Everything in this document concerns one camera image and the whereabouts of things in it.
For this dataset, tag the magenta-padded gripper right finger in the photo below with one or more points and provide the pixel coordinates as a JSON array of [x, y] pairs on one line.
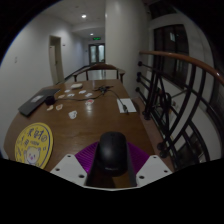
[[153, 168]]

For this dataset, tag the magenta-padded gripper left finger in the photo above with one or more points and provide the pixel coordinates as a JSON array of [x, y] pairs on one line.
[[68, 168]]

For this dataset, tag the black computer mouse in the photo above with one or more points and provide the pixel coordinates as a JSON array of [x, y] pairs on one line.
[[111, 151]]

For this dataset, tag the round yellow cartoon mouse pad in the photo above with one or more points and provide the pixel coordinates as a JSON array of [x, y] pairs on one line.
[[33, 146]]

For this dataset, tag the small white card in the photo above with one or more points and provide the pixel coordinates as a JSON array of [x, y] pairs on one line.
[[72, 114], [82, 91], [61, 96], [67, 90], [88, 95], [70, 95]]

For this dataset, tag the small orange-white card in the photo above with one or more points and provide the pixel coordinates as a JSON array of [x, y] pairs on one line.
[[59, 107]]

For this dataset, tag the small beige card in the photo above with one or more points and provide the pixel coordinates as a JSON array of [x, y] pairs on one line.
[[50, 108]]

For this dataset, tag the small red-white card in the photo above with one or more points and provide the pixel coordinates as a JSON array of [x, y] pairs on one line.
[[89, 102]]

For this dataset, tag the white paper sheet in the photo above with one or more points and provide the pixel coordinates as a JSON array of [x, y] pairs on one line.
[[128, 104]]

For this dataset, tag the small black box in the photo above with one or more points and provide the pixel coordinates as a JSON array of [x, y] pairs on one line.
[[50, 100]]

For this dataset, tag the closed dark laptop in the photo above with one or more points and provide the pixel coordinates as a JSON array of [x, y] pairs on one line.
[[35, 100]]

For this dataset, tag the small white box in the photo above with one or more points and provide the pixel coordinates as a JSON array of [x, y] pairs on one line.
[[76, 86]]

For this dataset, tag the wooden armchair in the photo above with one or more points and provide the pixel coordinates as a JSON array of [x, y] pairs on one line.
[[100, 66]]

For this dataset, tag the open side doorway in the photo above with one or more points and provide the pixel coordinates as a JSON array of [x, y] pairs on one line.
[[56, 60]]

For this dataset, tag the black railing with wooden handrail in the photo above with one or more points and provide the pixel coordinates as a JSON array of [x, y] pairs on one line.
[[186, 60]]

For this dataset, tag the dark window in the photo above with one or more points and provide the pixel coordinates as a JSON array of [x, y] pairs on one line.
[[171, 53]]

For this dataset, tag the glass double door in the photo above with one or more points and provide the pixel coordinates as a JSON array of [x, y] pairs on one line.
[[96, 53]]

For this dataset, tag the green exit sign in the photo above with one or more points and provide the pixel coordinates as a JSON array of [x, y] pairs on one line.
[[96, 38]]

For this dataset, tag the round ceiling light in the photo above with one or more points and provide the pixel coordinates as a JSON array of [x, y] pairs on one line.
[[91, 34], [83, 16]]

